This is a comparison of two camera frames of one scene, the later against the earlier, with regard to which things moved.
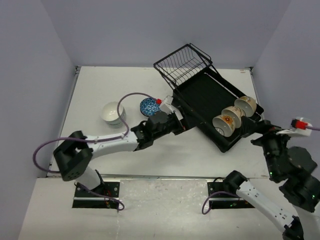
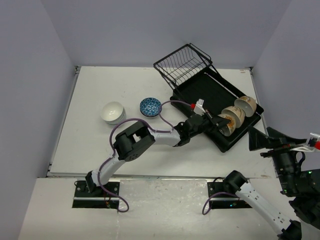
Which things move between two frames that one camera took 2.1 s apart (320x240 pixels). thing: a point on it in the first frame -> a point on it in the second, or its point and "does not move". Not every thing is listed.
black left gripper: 180,127 -> 214,118
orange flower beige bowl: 224,125 does not move
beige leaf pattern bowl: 235,114 does not move
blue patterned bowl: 149,106 does not move
